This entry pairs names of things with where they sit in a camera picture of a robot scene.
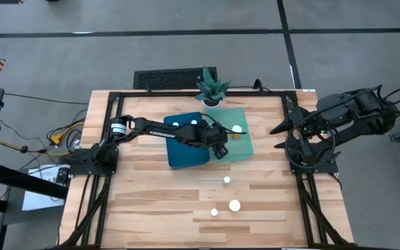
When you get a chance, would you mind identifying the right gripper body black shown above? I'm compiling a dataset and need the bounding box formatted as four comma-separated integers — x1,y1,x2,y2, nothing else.
292,114,326,153

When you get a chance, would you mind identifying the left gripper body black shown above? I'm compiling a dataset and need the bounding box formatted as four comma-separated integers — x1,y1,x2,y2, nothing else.
205,125,229,149

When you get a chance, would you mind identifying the mint green plastic bin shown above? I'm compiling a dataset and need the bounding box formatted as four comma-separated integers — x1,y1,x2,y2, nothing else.
205,106,256,163

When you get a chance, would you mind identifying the dark blue plastic bin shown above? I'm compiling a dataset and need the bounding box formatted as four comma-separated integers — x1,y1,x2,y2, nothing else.
163,111,211,170

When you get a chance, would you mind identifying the green plant in white pot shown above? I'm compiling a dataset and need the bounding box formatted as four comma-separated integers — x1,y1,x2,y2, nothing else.
194,65,233,108

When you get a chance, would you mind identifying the small black device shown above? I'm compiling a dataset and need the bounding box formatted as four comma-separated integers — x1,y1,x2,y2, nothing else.
55,167,70,184

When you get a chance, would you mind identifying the white paper sheet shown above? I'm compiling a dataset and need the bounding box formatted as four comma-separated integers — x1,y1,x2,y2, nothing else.
22,165,72,212

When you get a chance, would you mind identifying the black equipment stand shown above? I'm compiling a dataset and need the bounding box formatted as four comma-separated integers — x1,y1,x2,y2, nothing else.
0,162,69,250

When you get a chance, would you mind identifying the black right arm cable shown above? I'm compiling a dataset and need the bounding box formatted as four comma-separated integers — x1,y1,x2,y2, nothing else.
284,85,400,170

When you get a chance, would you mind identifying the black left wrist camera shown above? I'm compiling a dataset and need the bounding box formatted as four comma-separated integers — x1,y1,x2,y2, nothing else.
213,144,230,160

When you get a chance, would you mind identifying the black aluminium table frame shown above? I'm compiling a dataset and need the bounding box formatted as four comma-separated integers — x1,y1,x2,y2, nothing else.
59,89,356,249

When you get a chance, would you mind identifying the black floor cable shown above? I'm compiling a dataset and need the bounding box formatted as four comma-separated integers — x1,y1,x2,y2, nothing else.
3,92,90,105

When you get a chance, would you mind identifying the yellow cable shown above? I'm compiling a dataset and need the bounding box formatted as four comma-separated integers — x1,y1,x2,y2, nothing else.
0,120,85,157

